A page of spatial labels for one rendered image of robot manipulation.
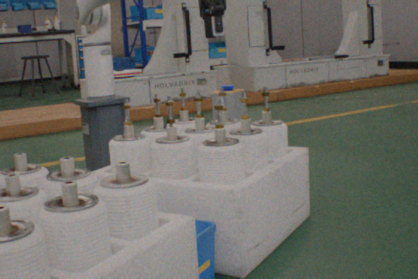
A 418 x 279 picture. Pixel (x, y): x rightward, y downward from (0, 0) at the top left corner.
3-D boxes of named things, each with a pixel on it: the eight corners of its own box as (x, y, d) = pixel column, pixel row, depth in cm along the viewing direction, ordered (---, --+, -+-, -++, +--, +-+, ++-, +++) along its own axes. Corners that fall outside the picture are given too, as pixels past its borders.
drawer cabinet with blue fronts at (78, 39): (69, 86, 703) (64, 37, 693) (101, 83, 724) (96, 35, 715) (81, 88, 651) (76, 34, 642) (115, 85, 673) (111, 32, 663)
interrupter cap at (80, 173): (36, 180, 83) (36, 177, 83) (68, 170, 90) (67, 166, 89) (69, 185, 79) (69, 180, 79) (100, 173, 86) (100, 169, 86)
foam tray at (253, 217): (92, 248, 118) (84, 173, 115) (182, 201, 150) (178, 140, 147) (243, 279, 97) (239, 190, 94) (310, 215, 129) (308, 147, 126)
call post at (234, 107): (216, 198, 150) (210, 92, 146) (228, 191, 156) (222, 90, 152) (238, 200, 147) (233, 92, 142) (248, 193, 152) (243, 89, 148)
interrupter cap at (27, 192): (-22, 201, 73) (-23, 196, 73) (16, 187, 80) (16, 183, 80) (11, 207, 69) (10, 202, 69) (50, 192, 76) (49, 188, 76)
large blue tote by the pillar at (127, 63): (89, 91, 602) (86, 60, 597) (120, 87, 624) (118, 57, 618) (107, 92, 560) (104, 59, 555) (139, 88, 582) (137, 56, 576)
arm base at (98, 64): (83, 98, 168) (79, 47, 166) (110, 95, 172) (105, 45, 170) (92, 101, 160) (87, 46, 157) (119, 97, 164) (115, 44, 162)
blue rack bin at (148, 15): (129, 23, 656) (128, 7, 653) (155, 22, 674) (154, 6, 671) (146, 20, 612) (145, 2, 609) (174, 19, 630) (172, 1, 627)
